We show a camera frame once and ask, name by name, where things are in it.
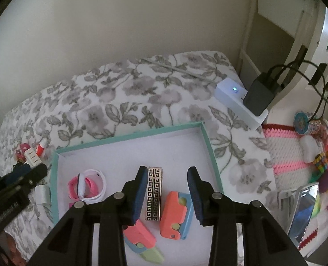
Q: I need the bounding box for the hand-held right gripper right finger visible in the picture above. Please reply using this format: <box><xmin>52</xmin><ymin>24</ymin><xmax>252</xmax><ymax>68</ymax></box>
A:
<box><xmin>186</xmin><ymin>166</ymin><xmax>301</xmax><ymax>266</ymax></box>

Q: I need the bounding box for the white charger adapter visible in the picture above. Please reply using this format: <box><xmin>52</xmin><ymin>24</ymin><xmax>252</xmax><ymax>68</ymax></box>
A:
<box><xmin>34</xmin><ymin>184</ymin><xmax>52</xmax><ymax>207</ymax></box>

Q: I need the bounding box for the pink white crocheted basket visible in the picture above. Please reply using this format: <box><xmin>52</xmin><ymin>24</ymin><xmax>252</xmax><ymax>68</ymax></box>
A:
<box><xmin>262</xmin><ymin>123</ymin><xmax>328</xmax><ymax>258</ymax></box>

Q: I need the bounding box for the large black power adapter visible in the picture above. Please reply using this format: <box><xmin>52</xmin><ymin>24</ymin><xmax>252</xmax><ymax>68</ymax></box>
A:
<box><xmin>243</xmin><ymin>73</ymin><xmax>282</xmax><ymax>117</ymax></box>

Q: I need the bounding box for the white tray with teal rim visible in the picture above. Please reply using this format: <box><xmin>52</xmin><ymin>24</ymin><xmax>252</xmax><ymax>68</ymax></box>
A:
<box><xmin>50</xmin><ymin>121</ymin><xmax>226</xmax><ymax>266</ymax></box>

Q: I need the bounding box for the coral blue toy knife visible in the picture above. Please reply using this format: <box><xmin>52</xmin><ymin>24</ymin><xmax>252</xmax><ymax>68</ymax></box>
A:
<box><xmin>160</xmin><ymin>191</ymin><xmax>195</xmax><ymax>240</ymax></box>

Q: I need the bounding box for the grey floral blanket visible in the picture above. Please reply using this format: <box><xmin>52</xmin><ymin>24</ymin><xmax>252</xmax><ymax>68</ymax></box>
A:
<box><xmin>0</xmin><ymin>51</ymin><xmax>281</xmax><ymax>266</ymax></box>

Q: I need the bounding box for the silver hand mirror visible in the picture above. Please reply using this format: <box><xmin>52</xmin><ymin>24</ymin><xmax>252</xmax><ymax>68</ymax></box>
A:
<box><xmin>287</xmin><ymin>182</ymin><xmax>320</xmax><ymax>248</ymax></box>

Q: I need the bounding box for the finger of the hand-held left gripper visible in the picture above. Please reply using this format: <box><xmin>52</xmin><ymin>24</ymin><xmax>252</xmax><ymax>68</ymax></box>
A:
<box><xmin>0</xmin><ymin>163</ymin><xmax>49</xmax><ymax>198</ymax></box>
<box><xmin>0</xmin><ymin>166</ymin><xmax>32</xmax><ymax>187</ymax></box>

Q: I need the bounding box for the white power strip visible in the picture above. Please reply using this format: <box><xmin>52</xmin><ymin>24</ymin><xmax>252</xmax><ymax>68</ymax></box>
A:
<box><xmin>214</xmin><ymin>78</ymin><xmax>269</xmax><ymax>125</ymax></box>

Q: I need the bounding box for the round blue decorated tin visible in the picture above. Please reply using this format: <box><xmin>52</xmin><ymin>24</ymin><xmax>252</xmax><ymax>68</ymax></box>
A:
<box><xmin>293</xmin><ymin>111</ymin><xmax>323</xmax><ymax>136</ymax></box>

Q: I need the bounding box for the red white tube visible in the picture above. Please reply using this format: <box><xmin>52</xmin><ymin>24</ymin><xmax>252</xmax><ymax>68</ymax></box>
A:
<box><xmin>36</xmin><ymin>140</ymin><xmax>47</xmax><ymax>156</ymax></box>

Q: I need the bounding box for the coral toy knife green blade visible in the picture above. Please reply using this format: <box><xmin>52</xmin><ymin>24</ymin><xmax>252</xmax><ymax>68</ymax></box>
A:
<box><xmin>123</xmin><ymin>218</ymin><xmax>165</xmax><ymax>265</ymax></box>

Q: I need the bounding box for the white plug adapter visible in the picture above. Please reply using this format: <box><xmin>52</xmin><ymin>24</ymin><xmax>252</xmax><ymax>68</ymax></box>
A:
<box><xmin>24</xmin><ymin>149</ymin><xmax>42</xmax><ymax>166</ymax></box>

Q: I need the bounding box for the colourful beaded toy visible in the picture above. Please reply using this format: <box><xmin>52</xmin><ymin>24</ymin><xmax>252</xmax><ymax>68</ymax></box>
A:
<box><xmin>313</xmin><ymin>150</ymin><xmax>328</xmax><ymax>172</ymax></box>

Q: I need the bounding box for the pink toy figure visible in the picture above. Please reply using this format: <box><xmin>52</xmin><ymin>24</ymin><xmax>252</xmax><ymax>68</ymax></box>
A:
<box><xmin>16</xmin><ymin>143</ymin><xmax>29</xmax><ymax>161</ymax></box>

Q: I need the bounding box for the white smartwatch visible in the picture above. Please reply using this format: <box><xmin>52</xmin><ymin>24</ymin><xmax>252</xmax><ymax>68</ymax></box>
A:
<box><xmin>77</xmin><ymin>170</ymin><xmax>107</xmax><ymax>203</ymax></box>

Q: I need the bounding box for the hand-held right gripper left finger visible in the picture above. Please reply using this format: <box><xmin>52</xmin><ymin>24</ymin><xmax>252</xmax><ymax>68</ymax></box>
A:
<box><xmin>27</xmin><ymin>166</ymin><xmax>149</xmax><ymax>266</ymax></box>

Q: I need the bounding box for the gold patterned lighter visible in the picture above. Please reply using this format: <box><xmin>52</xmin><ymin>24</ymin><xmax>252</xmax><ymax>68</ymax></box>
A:
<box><xmin>145</xmin><ymin>167</ymin><xmax>163</xmax><ymax>221</ymax></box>

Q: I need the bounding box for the black charging cable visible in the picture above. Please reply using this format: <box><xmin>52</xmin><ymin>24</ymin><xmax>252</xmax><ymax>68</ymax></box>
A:
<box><xmin>305</xmin><ymin>80</ymin><xmax>328</xmax><ymax>111</ymax></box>
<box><xmin>275</xmin><ymin>60</ymin><xmax>327</xmax><ymax>122</ymax></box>

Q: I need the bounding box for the white soft block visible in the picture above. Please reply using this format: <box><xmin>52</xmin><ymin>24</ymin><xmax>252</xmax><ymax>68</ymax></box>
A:
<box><xmin>299</xmin><ymin>136</ymin><xmax>321</xmax><ymax>162</ymax></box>

